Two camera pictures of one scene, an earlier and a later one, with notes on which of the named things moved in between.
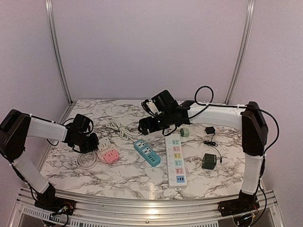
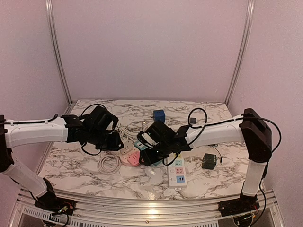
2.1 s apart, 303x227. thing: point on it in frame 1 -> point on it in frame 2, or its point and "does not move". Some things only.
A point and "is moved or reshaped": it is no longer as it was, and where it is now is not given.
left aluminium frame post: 49,9 does not move
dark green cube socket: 209,161 does not move
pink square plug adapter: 111,157 is moved or reshaped
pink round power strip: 101,154 -> 128,150
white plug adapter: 103,144 is moved or reshaped
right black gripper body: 164,122 -> 163,152
